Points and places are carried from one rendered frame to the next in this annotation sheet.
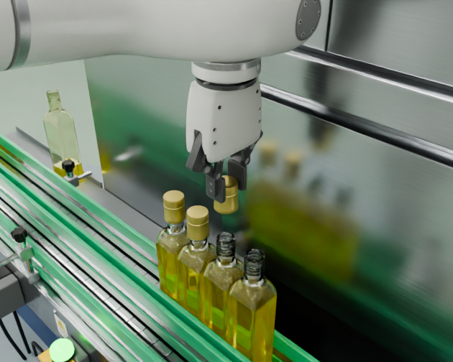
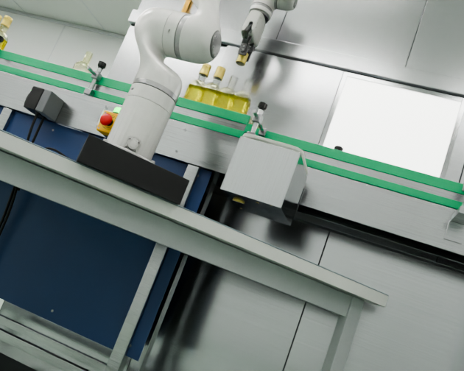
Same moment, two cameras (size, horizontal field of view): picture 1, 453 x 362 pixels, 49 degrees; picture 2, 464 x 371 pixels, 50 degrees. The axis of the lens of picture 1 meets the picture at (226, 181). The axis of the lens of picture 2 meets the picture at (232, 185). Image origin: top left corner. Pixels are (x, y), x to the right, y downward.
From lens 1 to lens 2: 165 cm
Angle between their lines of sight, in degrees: 51
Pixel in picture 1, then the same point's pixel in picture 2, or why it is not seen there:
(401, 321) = (294, 129)
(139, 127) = not seen: hidden behind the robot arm
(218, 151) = (255, 32)
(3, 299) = (54, 104)
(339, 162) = (278, 70)
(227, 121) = (259, 25)
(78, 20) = not seen: outside the picture
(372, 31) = (294, 34)
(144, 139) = not seen: hidden behind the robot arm
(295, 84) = (263, 46)
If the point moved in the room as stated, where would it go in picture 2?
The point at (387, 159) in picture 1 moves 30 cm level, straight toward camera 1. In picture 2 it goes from (297, 66) to (325, 30)
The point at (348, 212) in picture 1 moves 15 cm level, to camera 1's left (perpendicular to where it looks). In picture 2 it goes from (278, 88) to (246, 68)
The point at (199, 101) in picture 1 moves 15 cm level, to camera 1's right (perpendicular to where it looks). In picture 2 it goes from (255, 13) to (286, 35)
